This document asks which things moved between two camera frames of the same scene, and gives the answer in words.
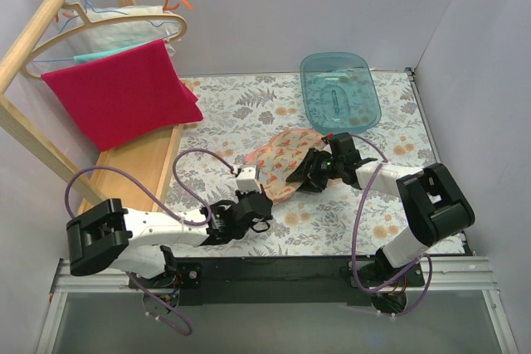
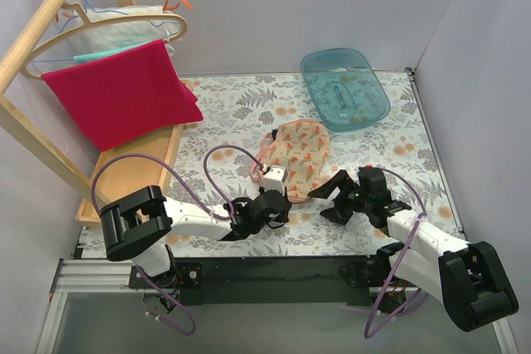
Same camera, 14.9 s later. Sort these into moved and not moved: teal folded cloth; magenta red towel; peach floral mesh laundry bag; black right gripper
Moved: black right gripper
Not moved: teal folded cloth; peach floral mesh laundry bag; magenta red towel
